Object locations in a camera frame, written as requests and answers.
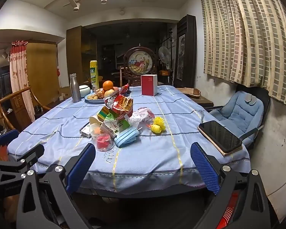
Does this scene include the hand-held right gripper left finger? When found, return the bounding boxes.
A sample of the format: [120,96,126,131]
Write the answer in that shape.
[17,143,96,229]

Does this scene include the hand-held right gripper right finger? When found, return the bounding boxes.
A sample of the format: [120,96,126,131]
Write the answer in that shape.
[190,143,271,229]

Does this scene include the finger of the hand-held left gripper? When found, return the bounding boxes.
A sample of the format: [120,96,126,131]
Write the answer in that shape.
[0,129,20,148]
[0,144,45,196]

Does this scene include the clear packaging with red netting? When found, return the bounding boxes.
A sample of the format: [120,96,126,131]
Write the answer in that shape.
[95,133,113,151]

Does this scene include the white medicine box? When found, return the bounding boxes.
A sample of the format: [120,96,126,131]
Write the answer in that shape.
[80,123,93,138]

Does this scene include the clear plastic cup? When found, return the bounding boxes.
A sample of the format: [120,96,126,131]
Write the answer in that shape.
[90,123,104,139]

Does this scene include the red plastic basket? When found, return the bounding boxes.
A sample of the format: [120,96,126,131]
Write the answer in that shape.
[216,191,240,229]

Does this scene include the white paper cup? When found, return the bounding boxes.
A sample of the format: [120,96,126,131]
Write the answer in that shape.
[89,115,103,127]

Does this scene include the blue face mask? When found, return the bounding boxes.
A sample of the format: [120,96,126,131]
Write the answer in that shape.
[114,127,141,148]

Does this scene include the green and white carton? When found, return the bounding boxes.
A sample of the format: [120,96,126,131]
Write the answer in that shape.
[100,118,131,137]

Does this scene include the orange snack wrapper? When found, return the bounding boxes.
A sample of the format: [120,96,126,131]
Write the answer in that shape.
[97,106,111,122]

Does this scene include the red chip bag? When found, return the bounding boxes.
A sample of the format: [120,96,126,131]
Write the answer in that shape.
[104,93,134,120]

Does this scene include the white plastic bag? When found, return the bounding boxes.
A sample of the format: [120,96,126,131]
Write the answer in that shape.
[129,108,155,128]

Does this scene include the brown notebook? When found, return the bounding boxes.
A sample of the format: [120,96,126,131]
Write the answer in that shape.
[197,125,243,157]

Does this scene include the black tablet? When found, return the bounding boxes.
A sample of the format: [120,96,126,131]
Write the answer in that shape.
[198,120,243,153]

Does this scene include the wooden armchair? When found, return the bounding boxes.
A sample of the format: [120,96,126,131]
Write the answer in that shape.
[0,87,51,131]

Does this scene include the light blue striped tablecloth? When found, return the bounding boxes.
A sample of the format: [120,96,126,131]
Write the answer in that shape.
[7,85,251,195]

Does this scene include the pink patterned curtain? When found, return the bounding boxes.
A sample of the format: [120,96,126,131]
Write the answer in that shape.
[9,40,36,131]

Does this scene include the blue cushioned office chair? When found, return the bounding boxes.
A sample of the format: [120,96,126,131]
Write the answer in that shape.
[206,86,271,148]
[209,91,264,146]

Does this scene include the blue rimmed oval plate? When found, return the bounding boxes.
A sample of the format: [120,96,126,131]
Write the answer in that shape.
[84,87,121,104]

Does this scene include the stainless steel bottle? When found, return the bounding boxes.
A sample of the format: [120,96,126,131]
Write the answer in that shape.
[70,73,82,103]

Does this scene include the white ceramic jar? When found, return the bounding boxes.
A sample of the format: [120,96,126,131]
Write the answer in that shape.
[79,85,91,98]

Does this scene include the carved wooden slab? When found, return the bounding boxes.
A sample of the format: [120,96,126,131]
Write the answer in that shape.
[181,88,201,98]

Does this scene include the yellow canister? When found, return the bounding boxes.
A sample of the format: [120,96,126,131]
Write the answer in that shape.
[90,60,100,91]

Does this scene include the red and white box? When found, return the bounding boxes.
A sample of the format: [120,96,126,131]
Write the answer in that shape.
[141,74,158,96]

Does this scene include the brown wooden cabinet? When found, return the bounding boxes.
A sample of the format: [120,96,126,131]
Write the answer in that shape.
[66,26,91,84]

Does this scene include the round embroidered table screen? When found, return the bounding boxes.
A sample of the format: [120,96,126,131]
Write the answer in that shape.
[123,43,159,86]

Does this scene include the white standing fan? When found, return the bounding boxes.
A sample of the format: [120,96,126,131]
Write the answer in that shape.
[158,46,170,72]

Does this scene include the beige checked curtain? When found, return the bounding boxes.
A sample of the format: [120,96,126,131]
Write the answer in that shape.
[197,0,286,105]

